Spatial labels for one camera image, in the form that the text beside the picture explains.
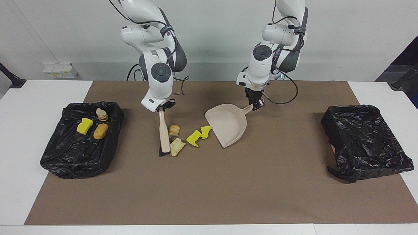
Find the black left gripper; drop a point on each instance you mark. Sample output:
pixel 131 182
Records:
pixel 254 94

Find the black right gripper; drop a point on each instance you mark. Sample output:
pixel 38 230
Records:
pixel 164 106

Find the striped orange bread piece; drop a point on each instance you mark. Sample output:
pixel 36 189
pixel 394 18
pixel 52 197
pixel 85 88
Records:
pixel 174 130

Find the beige brush with black bristles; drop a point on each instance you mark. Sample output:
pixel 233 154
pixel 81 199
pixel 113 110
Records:
pixel 164 137

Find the beige plastic dustpan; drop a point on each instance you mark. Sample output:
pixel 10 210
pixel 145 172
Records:
pixel 228 124

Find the pale angular bread chunk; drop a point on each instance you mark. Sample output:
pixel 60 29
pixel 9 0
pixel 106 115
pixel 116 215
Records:
pixel 177 147

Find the yellow sponge with square notch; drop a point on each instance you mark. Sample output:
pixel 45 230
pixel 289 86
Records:
pixel 193 138

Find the yellow sponge with curved notch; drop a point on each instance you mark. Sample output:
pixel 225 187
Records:
pixel 205 131

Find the pale ridged bread piece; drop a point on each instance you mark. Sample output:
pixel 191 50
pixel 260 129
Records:
pixel 102 115

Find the brown bread roll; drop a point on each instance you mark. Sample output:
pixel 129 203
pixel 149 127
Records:
pixel 101 131

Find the yellow sponge block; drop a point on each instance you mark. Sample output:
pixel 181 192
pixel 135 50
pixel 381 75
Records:
pixel 85 126

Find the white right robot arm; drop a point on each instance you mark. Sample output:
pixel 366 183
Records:
pixel 160 88

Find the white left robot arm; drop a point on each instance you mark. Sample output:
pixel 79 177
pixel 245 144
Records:
pixel 261 65

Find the black bag lined bin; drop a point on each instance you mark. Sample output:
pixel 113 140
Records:
pixel 72 156
pixel 362 143

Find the brown table mat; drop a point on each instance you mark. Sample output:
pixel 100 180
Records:
pixel 209 202

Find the black stand leg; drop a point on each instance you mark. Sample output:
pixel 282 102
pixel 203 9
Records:
pixel 11 78
pixel 403 80

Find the dark cabinet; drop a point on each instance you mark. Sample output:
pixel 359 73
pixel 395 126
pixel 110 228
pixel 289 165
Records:
pixel 408 54

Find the white wall power box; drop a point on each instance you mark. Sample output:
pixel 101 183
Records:
pixel 60 70

